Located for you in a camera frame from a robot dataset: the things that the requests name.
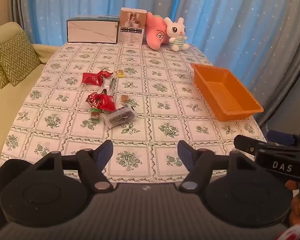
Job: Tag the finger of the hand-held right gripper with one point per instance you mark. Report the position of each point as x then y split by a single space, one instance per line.
280 137
245 145

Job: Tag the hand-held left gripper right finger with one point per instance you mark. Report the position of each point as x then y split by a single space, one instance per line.
185 155

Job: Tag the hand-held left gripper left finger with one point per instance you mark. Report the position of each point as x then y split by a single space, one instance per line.
105 152

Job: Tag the green brown candy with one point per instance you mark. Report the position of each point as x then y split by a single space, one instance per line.
95 115

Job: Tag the clear packet with dark contents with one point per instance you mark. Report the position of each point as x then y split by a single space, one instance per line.
120 117

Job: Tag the plain red snack packet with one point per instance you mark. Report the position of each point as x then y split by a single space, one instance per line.
107 103

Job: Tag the small brown candy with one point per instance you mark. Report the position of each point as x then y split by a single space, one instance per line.
125 99

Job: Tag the orange plastic tray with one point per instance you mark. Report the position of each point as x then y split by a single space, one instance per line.
222 90

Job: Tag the long white green snack packet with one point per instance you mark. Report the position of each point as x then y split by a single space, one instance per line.
108 86

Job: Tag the red gold-print snack packet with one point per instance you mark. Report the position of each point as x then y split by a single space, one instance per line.
91 79

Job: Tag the small yellow candy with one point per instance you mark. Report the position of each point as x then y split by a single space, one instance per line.
120 74

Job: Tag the person's right forearm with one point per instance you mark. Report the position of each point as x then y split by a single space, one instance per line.
295 233

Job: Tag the white green floral tablecloth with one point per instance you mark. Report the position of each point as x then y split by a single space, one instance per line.
165 105

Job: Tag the pale yellow sofa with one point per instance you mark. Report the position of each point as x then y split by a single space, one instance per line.
12 105

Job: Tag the white rabbit plush toy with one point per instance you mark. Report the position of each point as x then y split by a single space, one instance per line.
176 33

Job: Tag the flat white teal-edged box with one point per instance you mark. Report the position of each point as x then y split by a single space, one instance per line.
91 31

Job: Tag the tall printed carton box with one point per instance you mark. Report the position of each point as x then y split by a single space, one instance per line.
130 32

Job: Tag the pink plush toy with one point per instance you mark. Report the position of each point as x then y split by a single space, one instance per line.
156 35

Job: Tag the green zigzag cushion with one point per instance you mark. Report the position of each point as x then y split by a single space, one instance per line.
0 76
13 57

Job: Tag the blue star-print curtain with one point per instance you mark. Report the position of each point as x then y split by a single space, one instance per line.
215 17

